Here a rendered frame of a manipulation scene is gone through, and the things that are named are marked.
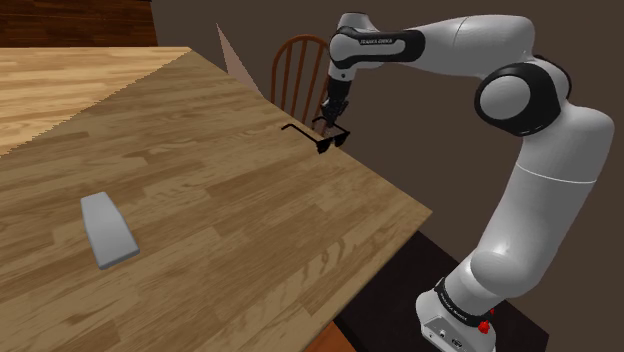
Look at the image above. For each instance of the orange wooden chair seat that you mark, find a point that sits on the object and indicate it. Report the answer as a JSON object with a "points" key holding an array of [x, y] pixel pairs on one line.
{"points": [[331, 341]]}

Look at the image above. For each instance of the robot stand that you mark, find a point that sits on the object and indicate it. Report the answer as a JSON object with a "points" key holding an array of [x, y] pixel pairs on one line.
{"points": [[390, 297]]}

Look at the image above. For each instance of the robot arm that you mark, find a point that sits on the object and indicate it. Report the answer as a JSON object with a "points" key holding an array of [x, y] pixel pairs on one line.
{"points": [[546, 185]]}

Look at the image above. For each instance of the black eyeglasses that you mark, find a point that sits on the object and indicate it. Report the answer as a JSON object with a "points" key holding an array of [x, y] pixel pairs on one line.
{"points": [[325, 142]]}

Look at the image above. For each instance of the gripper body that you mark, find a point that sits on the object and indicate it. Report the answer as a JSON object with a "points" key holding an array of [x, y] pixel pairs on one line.
{"points": [[337, 95]]}

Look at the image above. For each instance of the dark wooden cabinet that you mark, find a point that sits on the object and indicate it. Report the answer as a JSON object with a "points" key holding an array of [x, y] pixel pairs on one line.
{"points": [[78, 23]]}

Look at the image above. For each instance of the grey flat rectangular block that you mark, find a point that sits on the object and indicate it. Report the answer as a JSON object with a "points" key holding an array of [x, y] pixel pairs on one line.
{"points": [[107, 230]]}

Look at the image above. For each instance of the brown wooden spindle chair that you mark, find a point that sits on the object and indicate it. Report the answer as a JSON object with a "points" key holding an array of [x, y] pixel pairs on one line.
{"points": [[297, 73]]}

